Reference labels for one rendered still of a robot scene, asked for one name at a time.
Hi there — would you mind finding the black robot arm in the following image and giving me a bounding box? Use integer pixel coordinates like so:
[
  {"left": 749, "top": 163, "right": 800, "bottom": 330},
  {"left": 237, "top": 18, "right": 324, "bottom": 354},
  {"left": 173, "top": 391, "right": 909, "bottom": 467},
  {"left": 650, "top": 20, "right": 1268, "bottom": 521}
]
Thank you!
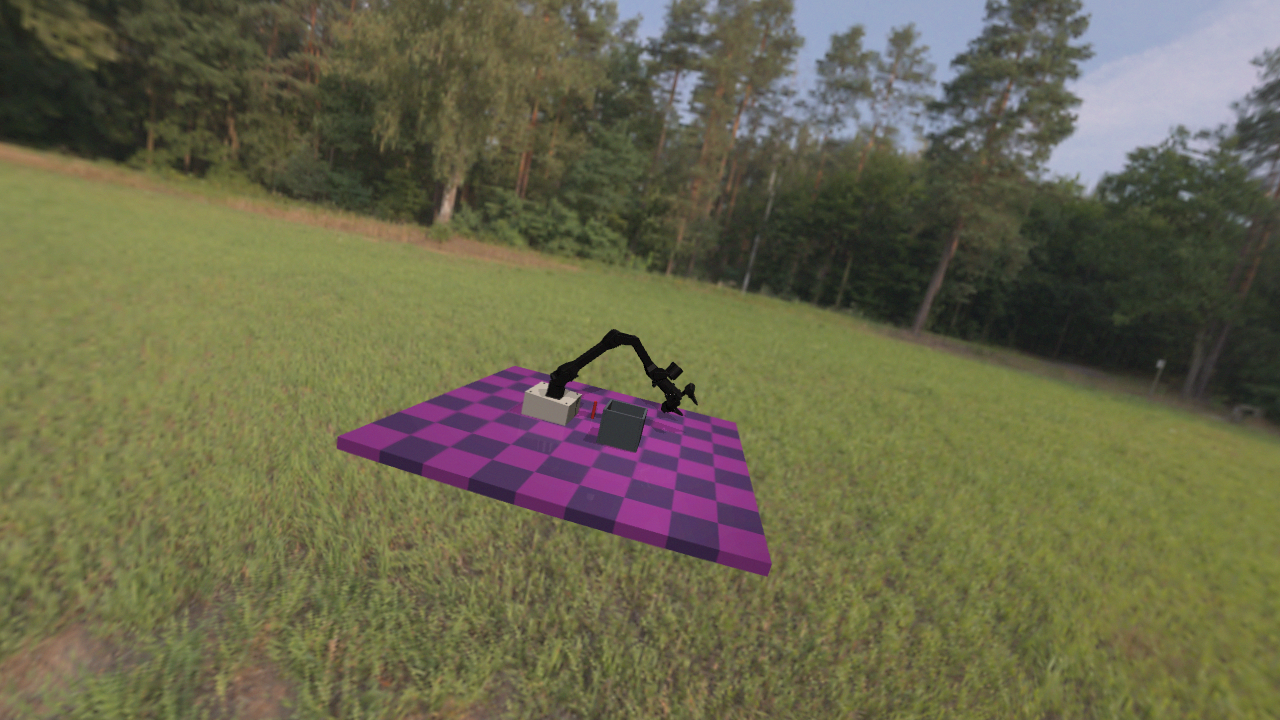
[{"left": 545, "top": 329, "right": 684, "bottom": 409}]

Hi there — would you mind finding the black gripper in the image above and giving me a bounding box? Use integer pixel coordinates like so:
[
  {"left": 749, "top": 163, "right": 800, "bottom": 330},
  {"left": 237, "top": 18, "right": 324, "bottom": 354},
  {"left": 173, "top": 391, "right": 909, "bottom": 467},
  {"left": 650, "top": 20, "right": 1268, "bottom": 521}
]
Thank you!
[{"left": 660, "top": 383, "right": 698, "bottom": 416}]

